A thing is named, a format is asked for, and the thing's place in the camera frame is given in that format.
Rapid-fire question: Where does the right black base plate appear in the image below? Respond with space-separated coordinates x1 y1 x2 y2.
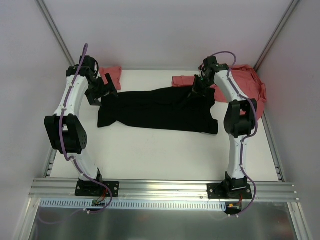
206 182 253 200

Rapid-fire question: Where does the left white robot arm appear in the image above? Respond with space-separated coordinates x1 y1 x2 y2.
44 54 118 196

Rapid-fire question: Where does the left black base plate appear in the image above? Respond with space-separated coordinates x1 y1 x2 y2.
74 179 120 198

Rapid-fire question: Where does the aluminium front rail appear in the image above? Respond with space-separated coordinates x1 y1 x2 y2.
28 177 300 203

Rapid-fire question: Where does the crumpled red t shirt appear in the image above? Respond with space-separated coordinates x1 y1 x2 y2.
171 64 267 120

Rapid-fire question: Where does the white slotted cable duct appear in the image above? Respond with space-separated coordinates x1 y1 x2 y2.
39 198 226 212

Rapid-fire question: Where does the black t shirt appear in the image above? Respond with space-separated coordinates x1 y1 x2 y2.
97 86 219 135

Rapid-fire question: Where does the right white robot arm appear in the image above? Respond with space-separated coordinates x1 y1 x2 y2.
192 55 258 199

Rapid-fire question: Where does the folded red t shirt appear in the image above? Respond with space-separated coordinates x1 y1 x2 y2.
99 66 122 91

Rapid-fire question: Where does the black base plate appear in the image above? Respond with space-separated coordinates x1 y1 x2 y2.
206 182 253 200
74 179 120 198

